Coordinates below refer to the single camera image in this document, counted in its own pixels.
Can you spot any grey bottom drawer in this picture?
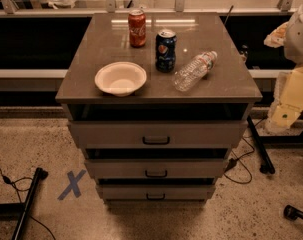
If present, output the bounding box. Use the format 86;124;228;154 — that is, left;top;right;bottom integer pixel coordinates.
96;185;215;201

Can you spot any grey drawer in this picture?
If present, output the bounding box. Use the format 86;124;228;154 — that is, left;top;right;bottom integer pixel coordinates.
69;121;247;149
84;159;227;179
96;185;215;201

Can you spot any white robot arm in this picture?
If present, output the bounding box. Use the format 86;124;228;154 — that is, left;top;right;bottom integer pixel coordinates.
264;3;303;132

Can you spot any grey drawer cabinet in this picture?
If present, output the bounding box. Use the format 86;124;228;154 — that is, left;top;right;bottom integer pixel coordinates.
55;12;263;204

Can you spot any grey top drawer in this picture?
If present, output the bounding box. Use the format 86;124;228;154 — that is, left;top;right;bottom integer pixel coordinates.
69;121;247;149

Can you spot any grey middle drawer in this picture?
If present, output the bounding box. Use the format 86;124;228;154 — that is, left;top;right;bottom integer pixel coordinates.
84;159;227;179

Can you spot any white paper bowl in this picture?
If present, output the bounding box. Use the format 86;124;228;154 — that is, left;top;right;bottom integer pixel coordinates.
94;62;147;97

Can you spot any clear plastic water bottle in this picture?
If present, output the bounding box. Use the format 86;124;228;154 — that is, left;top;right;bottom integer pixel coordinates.
173;51;218;92

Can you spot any blue pepsi can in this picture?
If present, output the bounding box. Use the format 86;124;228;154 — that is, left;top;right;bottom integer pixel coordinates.
156;29;177;73

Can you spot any red cola can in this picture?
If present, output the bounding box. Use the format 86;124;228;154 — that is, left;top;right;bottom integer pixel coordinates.
128;9;146;48

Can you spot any blue tape cross mark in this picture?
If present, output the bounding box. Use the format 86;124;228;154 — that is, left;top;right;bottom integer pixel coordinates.
58;169;86;201

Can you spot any black stand leg right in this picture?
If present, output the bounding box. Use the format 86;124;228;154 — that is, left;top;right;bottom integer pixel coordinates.
247;117;303;174

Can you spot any black stand leg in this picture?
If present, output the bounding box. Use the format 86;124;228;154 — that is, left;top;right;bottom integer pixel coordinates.
0;167;48;240
247;117;303;174

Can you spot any black stand leg left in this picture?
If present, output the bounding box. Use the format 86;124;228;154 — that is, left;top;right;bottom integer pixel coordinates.
0;167;48;240

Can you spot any black caster leg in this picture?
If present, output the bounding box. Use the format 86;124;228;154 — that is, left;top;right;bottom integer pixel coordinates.
283;205;303;221

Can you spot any black floor cable right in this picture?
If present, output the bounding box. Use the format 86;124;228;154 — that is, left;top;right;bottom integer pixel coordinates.
223;117;266;186

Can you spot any black floor cable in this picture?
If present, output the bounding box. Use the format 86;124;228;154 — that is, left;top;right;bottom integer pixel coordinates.
0;155;57;240
223;117;266;186

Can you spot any black floor cable left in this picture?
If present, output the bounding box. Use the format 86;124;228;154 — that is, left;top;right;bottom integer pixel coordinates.
0;155;57;240

